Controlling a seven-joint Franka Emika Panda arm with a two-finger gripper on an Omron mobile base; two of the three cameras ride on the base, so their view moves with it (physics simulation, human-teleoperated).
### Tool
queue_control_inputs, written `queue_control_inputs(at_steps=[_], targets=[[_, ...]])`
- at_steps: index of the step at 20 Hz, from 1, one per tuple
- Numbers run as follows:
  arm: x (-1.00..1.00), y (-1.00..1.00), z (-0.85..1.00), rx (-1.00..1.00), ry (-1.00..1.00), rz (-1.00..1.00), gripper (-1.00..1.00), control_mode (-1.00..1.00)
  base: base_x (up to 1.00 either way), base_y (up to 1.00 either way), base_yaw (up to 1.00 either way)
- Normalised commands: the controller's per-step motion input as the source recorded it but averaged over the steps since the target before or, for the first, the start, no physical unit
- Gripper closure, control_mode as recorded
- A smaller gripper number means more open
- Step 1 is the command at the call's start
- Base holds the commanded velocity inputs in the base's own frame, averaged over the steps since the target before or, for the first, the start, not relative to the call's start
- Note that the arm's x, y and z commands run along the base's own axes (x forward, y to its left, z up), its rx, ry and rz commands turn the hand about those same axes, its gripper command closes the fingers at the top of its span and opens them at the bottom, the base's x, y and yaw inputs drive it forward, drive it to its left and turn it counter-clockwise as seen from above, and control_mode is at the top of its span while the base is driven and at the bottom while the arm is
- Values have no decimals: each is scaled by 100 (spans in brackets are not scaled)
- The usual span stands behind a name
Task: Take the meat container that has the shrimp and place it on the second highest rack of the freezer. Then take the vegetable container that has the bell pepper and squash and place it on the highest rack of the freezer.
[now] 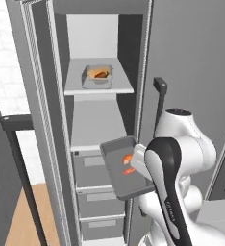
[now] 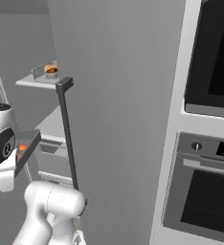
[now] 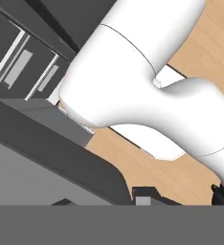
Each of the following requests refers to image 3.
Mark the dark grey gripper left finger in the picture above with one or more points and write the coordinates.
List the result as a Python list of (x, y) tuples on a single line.
[(64, 202)]

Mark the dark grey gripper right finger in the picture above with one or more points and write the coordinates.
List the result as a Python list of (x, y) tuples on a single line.
[(142, 193)]

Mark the dark grey slab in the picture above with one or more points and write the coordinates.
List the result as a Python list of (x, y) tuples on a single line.
[(62, 156)]

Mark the small black rounded object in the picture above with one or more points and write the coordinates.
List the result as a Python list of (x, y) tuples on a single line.
[(221, 196)]

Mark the large white rounded body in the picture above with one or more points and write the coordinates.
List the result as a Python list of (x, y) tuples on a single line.
[(123, 79)]

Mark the dark grey cupboard run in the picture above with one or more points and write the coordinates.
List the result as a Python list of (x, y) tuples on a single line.
[(31, 38)]

